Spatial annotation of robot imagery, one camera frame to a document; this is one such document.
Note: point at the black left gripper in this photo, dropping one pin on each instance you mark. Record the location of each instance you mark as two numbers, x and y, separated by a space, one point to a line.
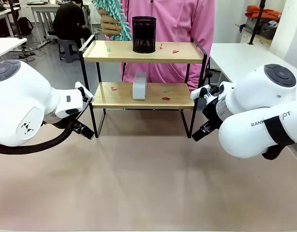
75 124

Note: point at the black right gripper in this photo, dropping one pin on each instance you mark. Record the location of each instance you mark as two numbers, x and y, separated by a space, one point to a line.
211 113

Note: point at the light grey rectangular box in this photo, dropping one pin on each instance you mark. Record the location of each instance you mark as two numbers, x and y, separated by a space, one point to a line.
139 87

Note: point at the black mesh pen cup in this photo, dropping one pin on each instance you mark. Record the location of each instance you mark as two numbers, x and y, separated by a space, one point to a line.
143 36

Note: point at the teal chenille duster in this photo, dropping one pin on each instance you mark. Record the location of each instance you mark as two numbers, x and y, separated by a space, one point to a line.
115 14

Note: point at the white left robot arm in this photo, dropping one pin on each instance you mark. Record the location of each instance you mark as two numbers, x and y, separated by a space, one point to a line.
22 101

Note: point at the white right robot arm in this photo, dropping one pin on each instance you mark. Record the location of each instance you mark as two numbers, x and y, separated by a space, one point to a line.
257 101

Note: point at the person's right hand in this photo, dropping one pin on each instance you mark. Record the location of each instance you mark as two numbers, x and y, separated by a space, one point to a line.
109 26

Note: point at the large white table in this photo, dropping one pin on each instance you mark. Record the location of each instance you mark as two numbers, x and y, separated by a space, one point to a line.
233 58

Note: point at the small red paper scrap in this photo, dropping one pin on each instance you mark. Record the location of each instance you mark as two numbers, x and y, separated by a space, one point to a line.
161 46

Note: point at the low wooden white cabinet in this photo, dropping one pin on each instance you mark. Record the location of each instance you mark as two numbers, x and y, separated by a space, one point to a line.
250 36

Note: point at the person in pink hoodie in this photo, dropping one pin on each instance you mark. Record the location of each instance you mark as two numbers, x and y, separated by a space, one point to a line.
177 21

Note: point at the seated person in black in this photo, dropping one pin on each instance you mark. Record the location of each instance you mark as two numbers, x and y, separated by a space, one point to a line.
68 19

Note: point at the black storage crate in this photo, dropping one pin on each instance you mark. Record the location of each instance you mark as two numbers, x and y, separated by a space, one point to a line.
267 30

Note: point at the black backpack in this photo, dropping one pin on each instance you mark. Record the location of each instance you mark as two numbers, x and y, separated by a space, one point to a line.
25 25

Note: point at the black stand pole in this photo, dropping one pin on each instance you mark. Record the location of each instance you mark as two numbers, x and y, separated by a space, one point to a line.
257 21

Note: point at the white desk with grey legs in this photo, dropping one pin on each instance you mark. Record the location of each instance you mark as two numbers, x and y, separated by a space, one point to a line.
43 9

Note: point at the orange cloth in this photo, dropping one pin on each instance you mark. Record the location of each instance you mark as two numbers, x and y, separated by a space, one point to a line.
264 13

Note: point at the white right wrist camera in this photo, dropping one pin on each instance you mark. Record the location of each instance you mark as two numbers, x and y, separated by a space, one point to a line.
199 92

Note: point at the two-tier wooden black-frame shelf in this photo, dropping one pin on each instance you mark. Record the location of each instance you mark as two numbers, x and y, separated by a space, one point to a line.
143 56

